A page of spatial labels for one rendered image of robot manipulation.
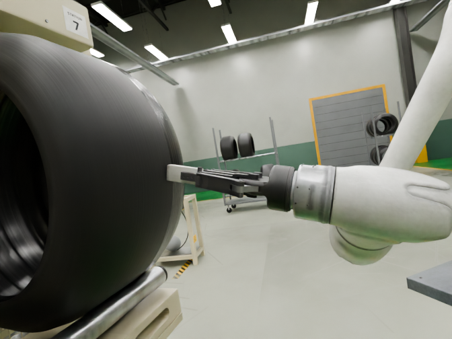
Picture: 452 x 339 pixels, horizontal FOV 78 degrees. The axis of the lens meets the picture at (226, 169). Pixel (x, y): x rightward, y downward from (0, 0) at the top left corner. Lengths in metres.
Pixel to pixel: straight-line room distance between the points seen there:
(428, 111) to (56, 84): 0.63
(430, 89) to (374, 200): 0.29
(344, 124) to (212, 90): 5.54
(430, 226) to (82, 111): 0.50
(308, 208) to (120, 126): 0.32
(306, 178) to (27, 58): 0.46
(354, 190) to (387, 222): 0.06
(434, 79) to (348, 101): 11.41
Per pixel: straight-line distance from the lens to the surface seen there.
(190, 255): 3.45
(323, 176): 0.43
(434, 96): 0.64
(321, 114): 11.82
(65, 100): 0.47
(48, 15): 1.12
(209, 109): 12.20
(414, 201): 0.43
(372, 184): 0.42
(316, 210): 0.43
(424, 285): 1.18
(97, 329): 0.59
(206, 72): 12.56
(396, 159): 0.64
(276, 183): 0.43
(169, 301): 0.72
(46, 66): 0.52
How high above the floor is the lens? 1.15
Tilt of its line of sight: 2 degrees down
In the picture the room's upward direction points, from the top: 9 degrees counter-clockwise
